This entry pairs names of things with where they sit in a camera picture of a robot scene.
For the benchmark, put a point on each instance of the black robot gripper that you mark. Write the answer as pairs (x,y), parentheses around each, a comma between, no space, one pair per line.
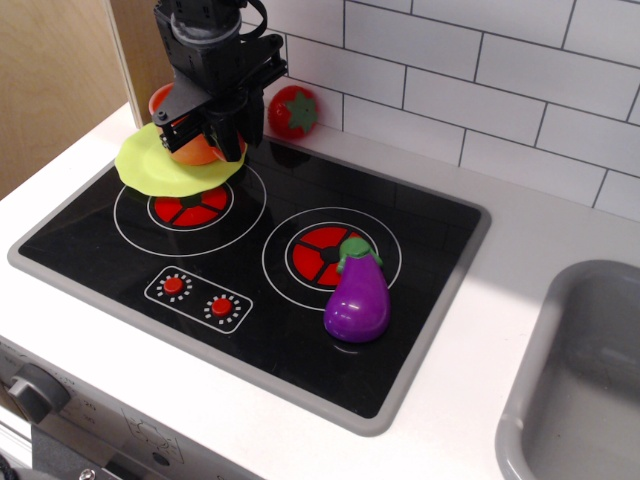
(218,91)

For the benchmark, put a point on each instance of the orange plastic cup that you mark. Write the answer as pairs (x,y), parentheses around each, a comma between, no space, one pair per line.
(197,151)

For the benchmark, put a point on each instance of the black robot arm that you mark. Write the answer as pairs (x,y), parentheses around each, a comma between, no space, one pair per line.
(206,22)

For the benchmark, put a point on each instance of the lime green plate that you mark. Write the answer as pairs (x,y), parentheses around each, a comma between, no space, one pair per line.
(146,166)

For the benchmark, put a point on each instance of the red toy tomato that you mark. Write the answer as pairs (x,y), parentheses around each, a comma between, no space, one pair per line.
(293,112)

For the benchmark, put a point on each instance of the black toy stovetop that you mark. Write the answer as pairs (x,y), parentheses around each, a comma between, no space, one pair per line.
(240,275)

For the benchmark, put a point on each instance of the wooden side panel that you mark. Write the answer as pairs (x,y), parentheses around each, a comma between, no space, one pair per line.
(66,66)

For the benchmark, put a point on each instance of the purple toy eggplant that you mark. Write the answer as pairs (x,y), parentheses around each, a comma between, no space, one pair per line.
(359,309)

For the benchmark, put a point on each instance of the grey oven knob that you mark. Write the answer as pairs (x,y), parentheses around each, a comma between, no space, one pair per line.
(37,393)

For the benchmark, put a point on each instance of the grey oven front panel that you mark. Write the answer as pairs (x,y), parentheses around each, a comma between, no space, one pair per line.
(116,440)

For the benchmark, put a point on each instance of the grey sink basin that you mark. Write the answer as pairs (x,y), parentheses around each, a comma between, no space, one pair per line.
(573,409)

